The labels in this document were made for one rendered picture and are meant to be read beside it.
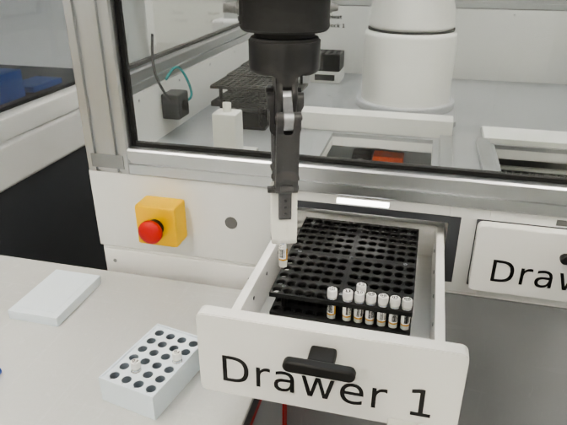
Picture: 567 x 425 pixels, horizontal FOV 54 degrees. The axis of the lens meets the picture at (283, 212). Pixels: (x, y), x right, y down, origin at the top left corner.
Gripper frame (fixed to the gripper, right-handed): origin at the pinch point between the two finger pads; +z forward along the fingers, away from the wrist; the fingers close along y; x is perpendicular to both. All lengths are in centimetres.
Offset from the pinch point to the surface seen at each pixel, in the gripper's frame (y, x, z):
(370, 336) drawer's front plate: 13.8, 8.0, 8.0
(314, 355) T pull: 14.2, 2.2, 9.8
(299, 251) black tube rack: -9.2, 3.0, 10.4
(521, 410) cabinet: -9, 41, 42
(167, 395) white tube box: 4.4, -14.9, 23.1
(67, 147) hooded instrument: -81, -49, 17
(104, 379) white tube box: 3.2, -22.8, 21.1
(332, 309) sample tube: 2.8, 5.9, 12.2
